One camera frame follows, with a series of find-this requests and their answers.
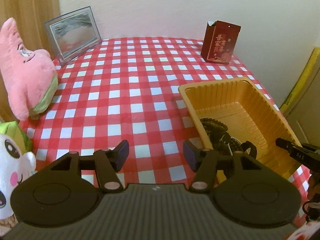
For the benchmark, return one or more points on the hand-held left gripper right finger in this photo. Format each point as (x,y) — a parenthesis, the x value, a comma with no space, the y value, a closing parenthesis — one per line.
(190,155)

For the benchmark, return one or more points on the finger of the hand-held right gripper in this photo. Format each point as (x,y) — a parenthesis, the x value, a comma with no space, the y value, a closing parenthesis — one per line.
(292,150)

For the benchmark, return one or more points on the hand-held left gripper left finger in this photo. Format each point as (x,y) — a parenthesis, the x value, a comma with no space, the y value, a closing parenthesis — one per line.
(122,155)

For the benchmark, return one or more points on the yellow plastic tray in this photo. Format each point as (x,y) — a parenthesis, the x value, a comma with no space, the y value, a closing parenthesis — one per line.
(225,97)

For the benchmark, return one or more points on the person's right hand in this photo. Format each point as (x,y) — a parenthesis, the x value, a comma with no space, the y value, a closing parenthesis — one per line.
(314,186)

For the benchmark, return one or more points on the yellow cardboard box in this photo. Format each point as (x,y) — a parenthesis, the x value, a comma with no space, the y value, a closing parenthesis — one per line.
(307,115)

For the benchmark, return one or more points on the red checkered tablecloth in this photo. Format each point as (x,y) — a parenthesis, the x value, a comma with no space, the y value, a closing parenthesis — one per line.
(125,92)

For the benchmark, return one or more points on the yellow foam strip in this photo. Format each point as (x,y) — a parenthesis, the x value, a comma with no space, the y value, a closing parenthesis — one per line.
(300,80)

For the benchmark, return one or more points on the red white printed paper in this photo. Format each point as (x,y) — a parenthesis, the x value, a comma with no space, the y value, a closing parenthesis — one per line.
(305,231)

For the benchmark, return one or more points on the white bunny plush toy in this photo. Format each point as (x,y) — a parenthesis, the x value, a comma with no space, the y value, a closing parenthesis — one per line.
(10,167)

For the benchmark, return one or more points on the dark red printed box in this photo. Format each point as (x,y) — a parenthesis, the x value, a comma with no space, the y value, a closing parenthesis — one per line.
(220,42)

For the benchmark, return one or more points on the pink starfish plush toy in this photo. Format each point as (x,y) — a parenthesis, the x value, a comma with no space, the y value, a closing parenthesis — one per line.
(27,75)

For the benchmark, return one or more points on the clear jar of nuts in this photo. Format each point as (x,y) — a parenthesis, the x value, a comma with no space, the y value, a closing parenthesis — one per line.
(7,222)

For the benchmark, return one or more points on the glass picture frame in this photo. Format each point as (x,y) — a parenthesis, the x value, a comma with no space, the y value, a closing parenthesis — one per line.
(72,35)

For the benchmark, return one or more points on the wooden wall panel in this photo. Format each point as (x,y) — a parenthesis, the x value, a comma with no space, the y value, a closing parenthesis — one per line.
(27,0)

